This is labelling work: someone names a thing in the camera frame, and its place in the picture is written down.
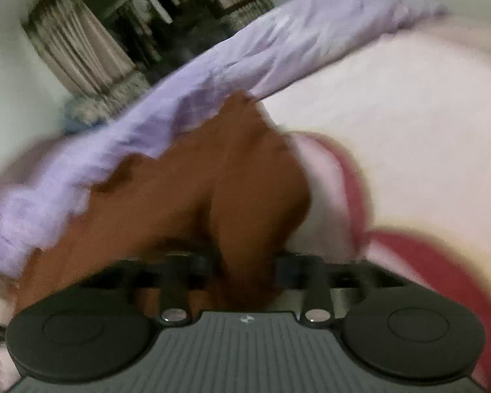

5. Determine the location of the pink printed blanket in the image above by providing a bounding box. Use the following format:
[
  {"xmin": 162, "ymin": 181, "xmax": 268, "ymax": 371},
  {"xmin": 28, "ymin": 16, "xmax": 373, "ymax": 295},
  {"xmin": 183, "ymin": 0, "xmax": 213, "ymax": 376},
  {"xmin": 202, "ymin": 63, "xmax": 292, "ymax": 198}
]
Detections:
[{"xmin": 254, "ymin": 12, "xmax": 491, "ymax": 393}]

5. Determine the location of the blue and white plush pile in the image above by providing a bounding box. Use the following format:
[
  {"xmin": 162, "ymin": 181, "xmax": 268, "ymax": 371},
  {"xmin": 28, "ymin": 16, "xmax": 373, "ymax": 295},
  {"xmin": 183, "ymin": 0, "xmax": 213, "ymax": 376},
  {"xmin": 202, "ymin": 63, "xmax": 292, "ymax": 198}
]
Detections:
[{"xmin": 63, "ymin": 94, "xmax": 123, "ymax": 136}]

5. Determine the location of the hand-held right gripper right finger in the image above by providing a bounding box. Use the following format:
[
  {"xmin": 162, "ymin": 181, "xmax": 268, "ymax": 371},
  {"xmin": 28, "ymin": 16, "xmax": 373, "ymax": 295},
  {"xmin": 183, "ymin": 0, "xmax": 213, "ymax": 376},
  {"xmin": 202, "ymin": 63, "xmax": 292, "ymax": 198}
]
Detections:
[{"xmin": 276, "ymin": 254, "xmax": 410, "ymax": 323}]

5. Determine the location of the brown padded jacket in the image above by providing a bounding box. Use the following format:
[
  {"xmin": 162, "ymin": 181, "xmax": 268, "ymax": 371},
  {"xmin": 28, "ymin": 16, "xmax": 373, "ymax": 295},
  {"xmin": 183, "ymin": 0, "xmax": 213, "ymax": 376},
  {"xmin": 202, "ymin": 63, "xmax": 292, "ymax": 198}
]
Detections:
[{"xmin": 14, "ymin": 90, "xmax": 312, "ymax": 316}]

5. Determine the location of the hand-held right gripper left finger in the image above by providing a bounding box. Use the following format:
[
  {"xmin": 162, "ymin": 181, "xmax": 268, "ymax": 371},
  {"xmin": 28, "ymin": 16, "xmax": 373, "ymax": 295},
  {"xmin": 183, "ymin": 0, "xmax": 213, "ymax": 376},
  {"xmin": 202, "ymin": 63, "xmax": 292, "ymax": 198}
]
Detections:
[{"xmin": 80, "ymin": 254, "xmax": 213, "ymax": 324}]

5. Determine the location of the purple duvet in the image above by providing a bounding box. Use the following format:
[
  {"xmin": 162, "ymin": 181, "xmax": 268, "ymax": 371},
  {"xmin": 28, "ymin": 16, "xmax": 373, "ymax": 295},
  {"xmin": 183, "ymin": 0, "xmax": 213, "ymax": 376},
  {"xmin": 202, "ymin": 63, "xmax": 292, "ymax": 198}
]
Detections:
[{"xmin": 0, "ymin": 0, "xmax": 451, "ymax": 279}]

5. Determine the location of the wide beige patterned curtain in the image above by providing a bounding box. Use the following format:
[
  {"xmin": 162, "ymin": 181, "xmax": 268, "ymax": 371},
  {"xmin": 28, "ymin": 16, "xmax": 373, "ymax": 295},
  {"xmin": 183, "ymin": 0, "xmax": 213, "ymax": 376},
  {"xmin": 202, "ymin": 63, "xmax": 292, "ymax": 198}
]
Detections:
[{"xmin": 22, "ymin": 0, "xmax": 148, "ymax": 103}]

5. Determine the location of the row of hanging clothes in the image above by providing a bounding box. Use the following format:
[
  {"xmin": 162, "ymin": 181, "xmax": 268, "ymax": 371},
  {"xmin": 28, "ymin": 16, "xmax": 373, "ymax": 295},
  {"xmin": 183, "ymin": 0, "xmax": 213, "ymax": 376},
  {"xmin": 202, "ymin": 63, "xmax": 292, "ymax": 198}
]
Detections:
[{"xmin": 123, "ymin": 0, "xmax": 197, "ymax": 37}]

